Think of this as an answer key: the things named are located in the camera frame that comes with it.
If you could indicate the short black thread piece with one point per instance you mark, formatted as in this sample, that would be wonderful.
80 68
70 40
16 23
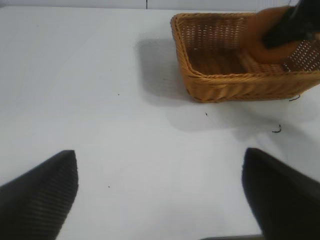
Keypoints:
295 98

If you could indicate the long black thread piece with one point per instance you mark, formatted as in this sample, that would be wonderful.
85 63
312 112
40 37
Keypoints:
277 130

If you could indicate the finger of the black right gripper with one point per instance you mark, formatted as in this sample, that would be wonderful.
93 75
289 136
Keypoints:
306 56
292 27

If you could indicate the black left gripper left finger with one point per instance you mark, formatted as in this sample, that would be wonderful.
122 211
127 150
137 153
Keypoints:
40 197

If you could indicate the bumpy orange fruit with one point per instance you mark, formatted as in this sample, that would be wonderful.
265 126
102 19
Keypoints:
255 35

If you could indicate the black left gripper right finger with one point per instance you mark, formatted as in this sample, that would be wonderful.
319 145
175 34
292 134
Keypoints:
285 200

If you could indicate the woven wicker basket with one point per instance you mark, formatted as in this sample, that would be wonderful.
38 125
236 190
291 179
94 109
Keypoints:
212 87

